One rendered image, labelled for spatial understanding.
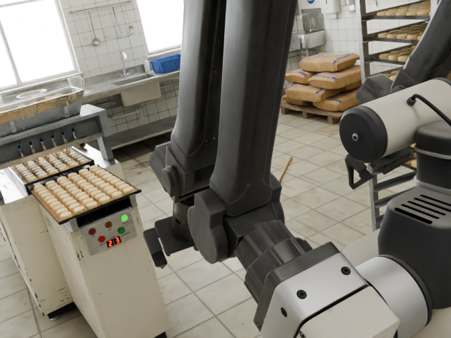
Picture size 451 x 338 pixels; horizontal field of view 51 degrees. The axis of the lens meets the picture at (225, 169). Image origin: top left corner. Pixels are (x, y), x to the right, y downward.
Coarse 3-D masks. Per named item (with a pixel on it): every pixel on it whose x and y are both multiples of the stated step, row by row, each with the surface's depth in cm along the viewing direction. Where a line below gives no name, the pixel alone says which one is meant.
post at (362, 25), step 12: (360, 0) 202; (360, 12) 203; (360, 24) 205; (360, 36) 208; (360, 48) 210; (360, 60) 213; (372, 180) 232; (372, 192) 234; (372, 204) 237; (372, 216) 241; (372, 228) 244
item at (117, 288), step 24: (48, 216) 252; (96, 216) 223; (72, 240) 215; (144, 240) 235; (72, 264) 239; (96, 264) 223; (120, 264) 230; (144, 264) 238; (72, 288) 274; (96, 288) 226; (120, 288) 233; (144, 288) 241; (96, 312) 230; (120, 312) 236; (144, 312) 244; (120, 336) 239; (144, 336) 247
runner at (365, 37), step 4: (424, 20) 215; (428, 20) 215; (408, 24) 212; (412, 24) 213; (416, 24) 214; (420, 24) 215; (392, 28) 210; (396, 28) 211; (400, 28) 212; (376, 32) 208; (380, 32) 209; (384, 32) 210; (364, 36) 207; (368, 36) 208; (372, 36) 208; (376, 36) 209; (364, 40) 207; (368, 40) 207
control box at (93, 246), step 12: (108, 216) 221; (120, 216) 221; (84, 228) 214; (96, 228) 216; (108, 228) 219; (132, 228) 226; (84, 240) 217; (96, 240) 217; (108, 240) 221; (120, 240) 224; (96, 252) 219
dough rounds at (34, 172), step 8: (64, 152) 309; (72, 152) 302; (32, 160) 309; (40, 160) 298; (48, 160) 298; (56, 160) 292; (64, 160) 291; (72, 160) 286; (80, 160) 285; (88, 160) 282; (16, 168) 294; (24, 168) 288; (32, 168) 285; (40, 168) 289; (48, 168) 279; (56, 168) 283; (64, 168) 275; (24, 176) 275; (32, 176) 271; (40, 176) 269
